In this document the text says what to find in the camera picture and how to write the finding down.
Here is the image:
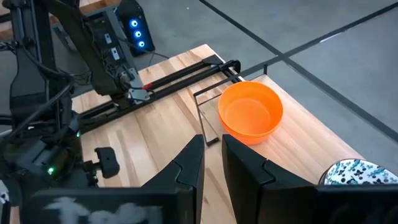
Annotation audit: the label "blue white patterned mini bowl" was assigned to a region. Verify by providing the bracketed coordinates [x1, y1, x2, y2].
[318, 158, 398, 187]

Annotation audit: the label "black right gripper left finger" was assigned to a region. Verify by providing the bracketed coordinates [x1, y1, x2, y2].
[141, 133, 206, 224]

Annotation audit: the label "black computer tower blue lights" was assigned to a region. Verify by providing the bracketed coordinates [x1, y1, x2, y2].
[117, 0, 156, 57]

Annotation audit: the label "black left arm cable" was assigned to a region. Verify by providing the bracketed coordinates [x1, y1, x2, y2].
[0, 46, 76, 144]

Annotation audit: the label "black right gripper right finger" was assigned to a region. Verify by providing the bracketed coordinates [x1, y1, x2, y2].
[221, 133, 317, 224]

